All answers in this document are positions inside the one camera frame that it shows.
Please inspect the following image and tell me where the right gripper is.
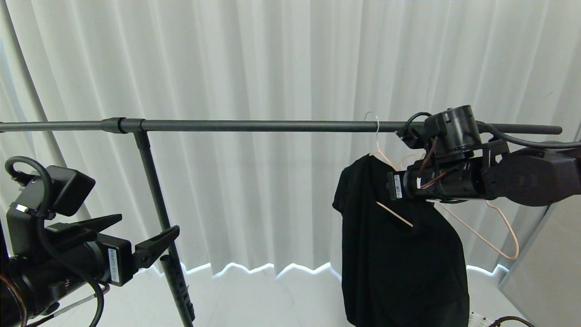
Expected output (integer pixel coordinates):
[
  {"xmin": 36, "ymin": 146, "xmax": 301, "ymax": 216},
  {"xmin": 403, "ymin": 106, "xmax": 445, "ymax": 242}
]
[{"xmin": 387, "ymin": 157, "xmax": 490, "ymax": 201}]

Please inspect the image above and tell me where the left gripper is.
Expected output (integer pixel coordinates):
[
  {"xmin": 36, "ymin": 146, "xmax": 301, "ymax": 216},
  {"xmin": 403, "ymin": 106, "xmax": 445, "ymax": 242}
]
[{"xmin": 0, "ymin": 213, "xmax": 181, "ymax": 325}]

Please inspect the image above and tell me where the pink clothes hanger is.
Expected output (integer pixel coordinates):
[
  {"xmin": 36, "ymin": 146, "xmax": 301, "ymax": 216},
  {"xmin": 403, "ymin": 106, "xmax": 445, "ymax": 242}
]
[
  {"xmin": 364, "ymin": 112, "xmax": 414, "ymax": 228},
  {"xmin": 402, "ymin": 152, "xmax": 519, "ymax": 260}
]

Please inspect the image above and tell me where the black garment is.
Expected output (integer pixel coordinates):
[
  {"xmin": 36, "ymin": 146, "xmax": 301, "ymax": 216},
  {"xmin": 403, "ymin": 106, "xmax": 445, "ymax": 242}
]
[{"xmin": 332, "ymin": 154, "xmax": 470, "ymax": 327}]

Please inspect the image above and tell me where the white laundry basket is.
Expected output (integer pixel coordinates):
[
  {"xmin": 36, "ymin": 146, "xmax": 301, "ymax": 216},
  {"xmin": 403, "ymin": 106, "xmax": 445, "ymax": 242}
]
[{"xmin": 470, "ymin": 312, "xmax": 536, "ymax": 327}]

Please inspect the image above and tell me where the black clothes rack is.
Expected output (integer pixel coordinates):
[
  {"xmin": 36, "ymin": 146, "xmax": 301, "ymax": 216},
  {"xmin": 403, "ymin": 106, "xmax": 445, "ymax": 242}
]
[{"xmin": 0, "ymin": 117, "xmax": 562, "ymax": 327}]

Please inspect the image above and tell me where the white curtain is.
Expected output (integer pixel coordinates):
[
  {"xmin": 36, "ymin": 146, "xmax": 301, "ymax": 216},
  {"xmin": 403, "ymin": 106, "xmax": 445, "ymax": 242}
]
[{"xmin": 0, "ymin": 0, "xmax": 581, "ymax": 278}]

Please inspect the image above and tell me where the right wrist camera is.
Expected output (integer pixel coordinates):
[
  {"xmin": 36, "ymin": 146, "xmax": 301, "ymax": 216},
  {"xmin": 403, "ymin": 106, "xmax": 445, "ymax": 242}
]
[{"xmin": 396, "ymin": 125, "xmax": 429, "ymax": 149}]

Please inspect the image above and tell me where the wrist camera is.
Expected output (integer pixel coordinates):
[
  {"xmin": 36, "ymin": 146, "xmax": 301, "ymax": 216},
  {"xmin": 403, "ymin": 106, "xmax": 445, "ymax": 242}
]
[
  {"xmin": 7, "ymin": 166, "xmax": 96, "ymax": 257},
  {"xmin": 396, "ymin": 125, "xmax": 429, "ymax": 149}
]

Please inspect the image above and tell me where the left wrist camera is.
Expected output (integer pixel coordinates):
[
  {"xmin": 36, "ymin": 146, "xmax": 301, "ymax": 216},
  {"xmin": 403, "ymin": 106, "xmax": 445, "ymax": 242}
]
[{"xmin": 7, "ymin": 166, "xmax": 96, "ymax": 257}]

